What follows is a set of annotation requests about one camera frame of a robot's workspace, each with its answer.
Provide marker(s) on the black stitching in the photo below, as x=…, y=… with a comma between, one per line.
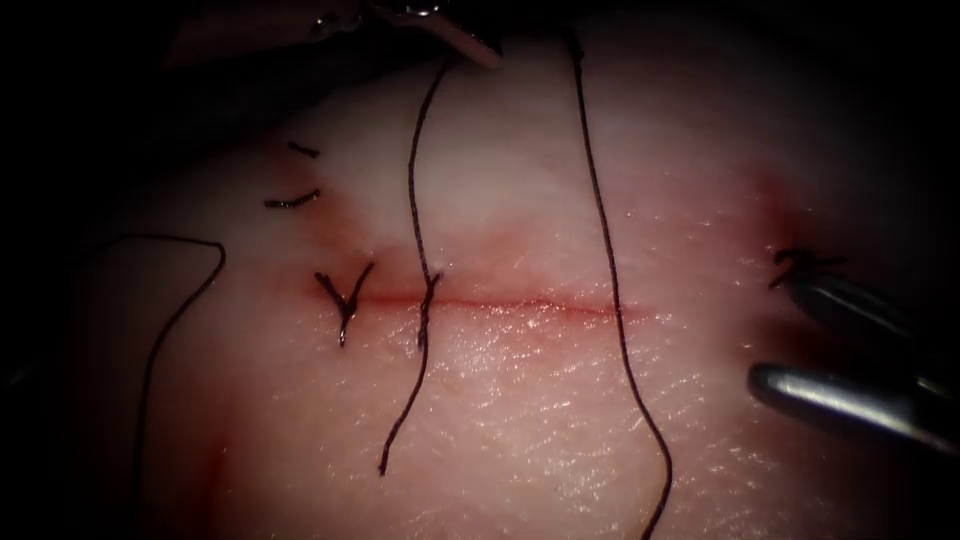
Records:
x=343, y=304
x=802, y=261
x=292, y=202

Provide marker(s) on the tissue pad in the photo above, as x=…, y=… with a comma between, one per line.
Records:
x=525, y=412

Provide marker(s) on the left arm needle driver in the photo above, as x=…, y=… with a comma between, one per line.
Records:
x=397, y=16

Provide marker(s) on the black thread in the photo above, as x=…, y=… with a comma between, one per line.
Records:
x=610, y=262

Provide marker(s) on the right arm needle driver jaw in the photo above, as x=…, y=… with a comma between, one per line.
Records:
x=870, y=322
x=840, y=394

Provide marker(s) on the left arm needle driver jaw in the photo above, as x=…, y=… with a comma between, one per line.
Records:
x=472, y=46

